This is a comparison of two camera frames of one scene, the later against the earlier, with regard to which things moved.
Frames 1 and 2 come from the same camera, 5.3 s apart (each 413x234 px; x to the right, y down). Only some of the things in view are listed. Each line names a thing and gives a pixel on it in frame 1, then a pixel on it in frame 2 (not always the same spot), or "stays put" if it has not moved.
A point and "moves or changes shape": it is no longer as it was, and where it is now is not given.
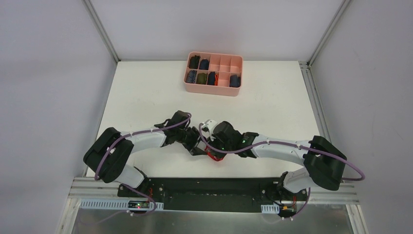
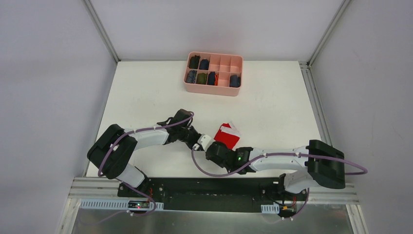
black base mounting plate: [215, 194] stays put
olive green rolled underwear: [201, 78] stays put
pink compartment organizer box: [213, 73] stays put
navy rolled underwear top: [204, 64] stays put
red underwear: [216, 155] moves or changes shape
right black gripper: [215, 147] -> [215, 152]
